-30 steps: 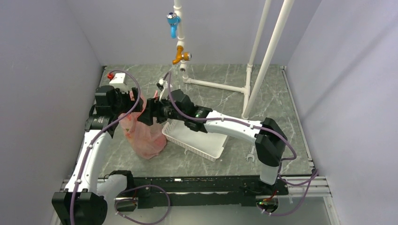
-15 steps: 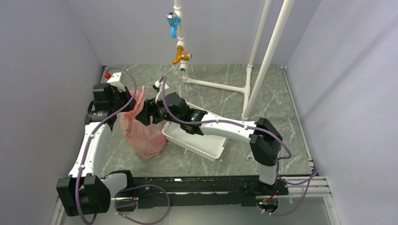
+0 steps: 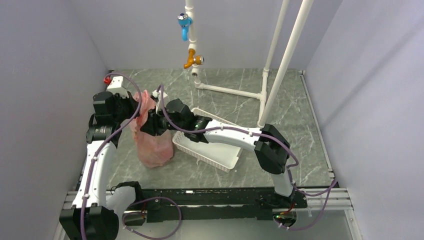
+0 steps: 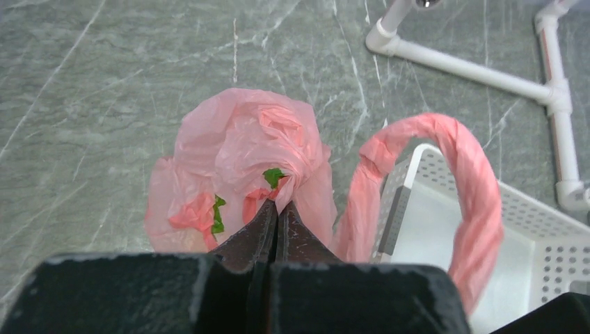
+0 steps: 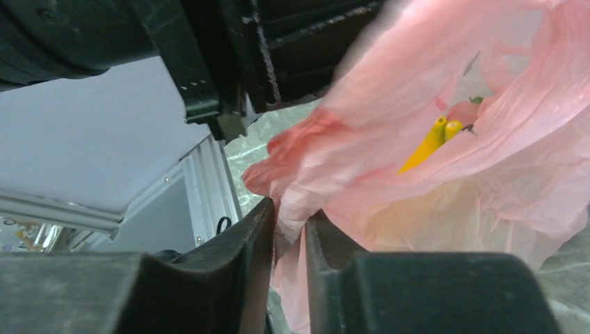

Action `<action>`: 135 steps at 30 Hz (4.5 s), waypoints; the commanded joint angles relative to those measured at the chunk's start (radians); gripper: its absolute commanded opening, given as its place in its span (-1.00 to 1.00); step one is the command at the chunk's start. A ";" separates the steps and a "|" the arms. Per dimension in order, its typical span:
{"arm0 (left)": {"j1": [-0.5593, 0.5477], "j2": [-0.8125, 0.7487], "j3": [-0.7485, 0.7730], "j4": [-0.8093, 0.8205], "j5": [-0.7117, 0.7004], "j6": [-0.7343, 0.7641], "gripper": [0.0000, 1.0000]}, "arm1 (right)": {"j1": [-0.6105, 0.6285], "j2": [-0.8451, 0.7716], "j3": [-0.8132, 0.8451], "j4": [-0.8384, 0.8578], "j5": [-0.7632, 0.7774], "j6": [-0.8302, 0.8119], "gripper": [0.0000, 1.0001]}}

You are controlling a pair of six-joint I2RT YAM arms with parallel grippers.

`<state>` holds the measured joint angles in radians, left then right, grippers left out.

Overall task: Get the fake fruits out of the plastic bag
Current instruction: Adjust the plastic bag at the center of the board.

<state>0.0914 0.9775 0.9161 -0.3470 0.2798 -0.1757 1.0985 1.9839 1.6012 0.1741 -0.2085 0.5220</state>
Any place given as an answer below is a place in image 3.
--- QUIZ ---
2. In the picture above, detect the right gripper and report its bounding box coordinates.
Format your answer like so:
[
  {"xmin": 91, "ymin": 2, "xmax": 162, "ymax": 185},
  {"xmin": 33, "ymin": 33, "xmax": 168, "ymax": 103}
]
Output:
[{"xmin": 140, "ymin": 105, "xmax": 186, "ymax": 137}]

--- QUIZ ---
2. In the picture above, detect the pink plastic bag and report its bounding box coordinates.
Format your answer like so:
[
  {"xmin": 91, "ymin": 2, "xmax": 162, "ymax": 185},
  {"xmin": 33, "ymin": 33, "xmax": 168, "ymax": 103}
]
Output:
[{"xmin": 129, "ymin": 90, "xmax": 174, "ymax": 168}]

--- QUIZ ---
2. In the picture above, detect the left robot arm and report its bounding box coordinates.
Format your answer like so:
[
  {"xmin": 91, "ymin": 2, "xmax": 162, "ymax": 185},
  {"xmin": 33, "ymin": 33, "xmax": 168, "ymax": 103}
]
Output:
[{"xmin": 59, "ymin": 90, "xmax": 144, "ymax": 240}]

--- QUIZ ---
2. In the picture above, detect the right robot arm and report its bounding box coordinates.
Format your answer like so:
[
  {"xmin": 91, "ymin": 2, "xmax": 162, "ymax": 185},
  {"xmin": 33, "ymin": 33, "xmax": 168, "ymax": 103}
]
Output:
[{"xmin": 140, "ymin": 99, "xmax": 295, "ymax": 208}]

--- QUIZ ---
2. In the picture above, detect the white plastic basket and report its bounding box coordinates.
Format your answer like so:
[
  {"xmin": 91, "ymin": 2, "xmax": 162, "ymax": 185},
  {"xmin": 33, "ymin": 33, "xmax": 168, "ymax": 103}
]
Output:
[{"xmin": 172, "ymin": 107, "xmax": 244, "ymax": 173}]

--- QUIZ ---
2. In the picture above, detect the orange faucet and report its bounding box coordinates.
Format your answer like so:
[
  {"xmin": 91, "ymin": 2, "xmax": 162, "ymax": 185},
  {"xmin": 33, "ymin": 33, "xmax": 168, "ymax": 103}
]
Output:
[{"xmin": 183, "ymin": 48, "xmax": 205, "ymax": 69}]

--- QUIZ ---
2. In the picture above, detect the blue faucet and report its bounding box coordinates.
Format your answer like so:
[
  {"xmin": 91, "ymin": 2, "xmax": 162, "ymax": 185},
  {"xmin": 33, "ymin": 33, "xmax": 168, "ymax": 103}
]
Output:
[{"xmin": 177, "ymin": 13, "xmax": 193, "ymax": 42}]

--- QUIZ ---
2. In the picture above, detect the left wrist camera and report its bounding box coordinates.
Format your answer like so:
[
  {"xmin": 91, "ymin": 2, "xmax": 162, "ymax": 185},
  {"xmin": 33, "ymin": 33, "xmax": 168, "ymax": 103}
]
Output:
[{"xmin": 103, "ymin": 76, "xmax": 131, "ymax": 99}]

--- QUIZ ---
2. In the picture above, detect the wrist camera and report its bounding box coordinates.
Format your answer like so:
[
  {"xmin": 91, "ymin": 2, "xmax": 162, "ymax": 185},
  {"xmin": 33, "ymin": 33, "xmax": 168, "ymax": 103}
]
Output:
[
  {"xmin": 151, "ymin": 89, "xmax": 169, "ymax": 108},
  {"xmin": 103, "ymin": 76, "xmax": 131, "ymax": 99}
]

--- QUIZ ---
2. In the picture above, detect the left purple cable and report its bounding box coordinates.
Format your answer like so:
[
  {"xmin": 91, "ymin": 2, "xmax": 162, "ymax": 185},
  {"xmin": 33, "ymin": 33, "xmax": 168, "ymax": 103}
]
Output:
[{"xmin": 79, "ymin": 72, "xmax": 143, "ymax": 240}]

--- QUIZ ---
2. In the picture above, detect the purple cable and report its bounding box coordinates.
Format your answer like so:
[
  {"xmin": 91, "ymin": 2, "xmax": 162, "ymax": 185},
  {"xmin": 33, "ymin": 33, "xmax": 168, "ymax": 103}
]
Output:
[
  {"xmin": 79, "ymin": 72, "xmax": 143, "ymax": 240},
  {"xmin": 156, "ymin": 84, "xmax": 338, "ymax": 232}
]

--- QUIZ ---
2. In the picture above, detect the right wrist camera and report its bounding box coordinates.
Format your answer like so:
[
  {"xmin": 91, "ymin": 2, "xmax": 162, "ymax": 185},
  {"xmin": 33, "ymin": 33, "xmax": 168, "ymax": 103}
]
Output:
[{"xmin": 151, "ymin": 89, "xmax": 169, "ymax": 108}]

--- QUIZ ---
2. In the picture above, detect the white pipe frame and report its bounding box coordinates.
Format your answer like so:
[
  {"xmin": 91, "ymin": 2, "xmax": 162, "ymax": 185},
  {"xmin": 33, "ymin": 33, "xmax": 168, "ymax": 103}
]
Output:
[{"xmin": 183, "ymin": 0, "xmax": 314, "ymax": 127}]

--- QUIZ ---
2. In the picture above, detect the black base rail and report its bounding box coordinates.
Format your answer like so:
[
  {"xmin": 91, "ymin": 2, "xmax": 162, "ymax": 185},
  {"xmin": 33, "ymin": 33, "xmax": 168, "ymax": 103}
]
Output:
[{"xmin": 127, "ymin": 187, "xmax": 308, "ymax": 223}]

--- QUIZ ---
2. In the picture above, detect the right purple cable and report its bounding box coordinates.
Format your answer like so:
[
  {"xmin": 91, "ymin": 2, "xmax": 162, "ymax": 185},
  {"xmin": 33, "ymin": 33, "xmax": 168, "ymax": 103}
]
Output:
[{"xmin": 156, "ymin": 84, "xmax": 338, "ymax": 232}]

